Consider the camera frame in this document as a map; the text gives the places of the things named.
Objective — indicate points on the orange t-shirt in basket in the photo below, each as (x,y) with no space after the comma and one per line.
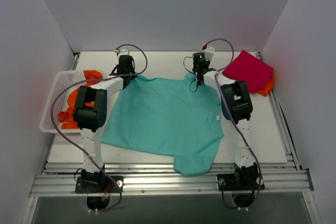
(66,116)

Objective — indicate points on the aluminium mounting rail frame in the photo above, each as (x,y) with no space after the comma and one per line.
(160,179)

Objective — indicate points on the folded magenta t-shirt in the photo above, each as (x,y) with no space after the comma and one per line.
(248,68)

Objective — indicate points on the white plastic basket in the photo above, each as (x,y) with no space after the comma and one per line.
(61,81)

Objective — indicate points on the teal t-shirt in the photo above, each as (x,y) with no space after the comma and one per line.
(164,117)

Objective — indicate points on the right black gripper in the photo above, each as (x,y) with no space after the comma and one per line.
(199,69)

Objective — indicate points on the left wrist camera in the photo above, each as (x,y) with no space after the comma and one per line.
(121,51)

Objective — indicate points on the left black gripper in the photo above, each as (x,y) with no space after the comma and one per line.
(125,71)

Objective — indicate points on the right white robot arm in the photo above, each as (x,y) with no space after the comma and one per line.
(236,109)

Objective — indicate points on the folded orange t-shirt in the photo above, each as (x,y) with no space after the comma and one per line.
(268,87)

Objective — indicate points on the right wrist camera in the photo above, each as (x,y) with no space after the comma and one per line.
(209,49)

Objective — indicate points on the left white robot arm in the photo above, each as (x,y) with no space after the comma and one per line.
(91,111)

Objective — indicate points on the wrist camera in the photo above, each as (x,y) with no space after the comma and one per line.
(121,51)
(209,49)

